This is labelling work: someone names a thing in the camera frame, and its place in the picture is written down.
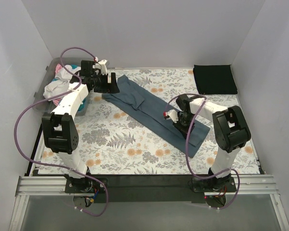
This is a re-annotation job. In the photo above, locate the clear plastic bin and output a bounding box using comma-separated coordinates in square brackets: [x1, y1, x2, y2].
[32, 56, 99, 117]

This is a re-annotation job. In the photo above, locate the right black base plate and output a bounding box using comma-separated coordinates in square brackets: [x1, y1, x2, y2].
[188, 176, 237, 193]

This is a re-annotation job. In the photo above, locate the aluminium frame rail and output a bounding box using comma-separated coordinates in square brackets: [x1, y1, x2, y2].
[9, 174, 289, 231]

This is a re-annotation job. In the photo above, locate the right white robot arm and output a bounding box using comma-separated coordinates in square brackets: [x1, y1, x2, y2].
[163, 94, 251, 192]

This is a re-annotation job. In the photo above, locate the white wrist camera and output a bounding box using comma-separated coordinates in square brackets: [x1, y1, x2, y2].
[95, 58, 109, 75]
[163, 109, 178, 123]

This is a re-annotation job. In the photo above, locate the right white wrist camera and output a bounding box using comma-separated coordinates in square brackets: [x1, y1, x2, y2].
[163, 109, 178, 123]

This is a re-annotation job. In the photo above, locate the white t shirt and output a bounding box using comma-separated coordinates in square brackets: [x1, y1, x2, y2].
[43, 65, 74, 99]

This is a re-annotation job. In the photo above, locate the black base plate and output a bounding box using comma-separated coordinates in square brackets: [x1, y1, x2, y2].
[64, 176, 105, 193]
[188, 176, 237, 193]

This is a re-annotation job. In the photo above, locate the purple cable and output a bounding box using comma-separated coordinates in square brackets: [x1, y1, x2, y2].
[164, 94, 241, 210]
[13, 47, 110, 217]

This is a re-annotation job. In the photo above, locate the blue grey t shirt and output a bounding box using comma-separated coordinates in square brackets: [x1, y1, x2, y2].
[101, 74, 211, 159]

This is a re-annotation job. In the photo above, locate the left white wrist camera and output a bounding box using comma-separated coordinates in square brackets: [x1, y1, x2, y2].
[95, 58, 109, 75]

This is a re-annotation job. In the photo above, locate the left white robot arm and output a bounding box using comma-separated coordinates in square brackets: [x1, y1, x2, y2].
[42, 60, 120, 193]

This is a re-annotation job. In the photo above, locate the folded black t shirt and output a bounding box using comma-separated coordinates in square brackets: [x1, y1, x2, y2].
[193, 65, 238, 95]

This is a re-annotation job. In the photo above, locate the floral table mat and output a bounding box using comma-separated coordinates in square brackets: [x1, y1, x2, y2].
[38, 68, 260, 175]

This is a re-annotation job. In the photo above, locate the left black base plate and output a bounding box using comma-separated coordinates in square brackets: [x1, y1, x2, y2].
[64, 176, 105, 193]

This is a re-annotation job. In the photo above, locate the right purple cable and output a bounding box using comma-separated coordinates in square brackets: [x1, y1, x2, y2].
[164, 94, 241, 210]

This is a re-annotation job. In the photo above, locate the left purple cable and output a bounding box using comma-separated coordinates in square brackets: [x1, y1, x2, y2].
[13, 47, 110, 217]

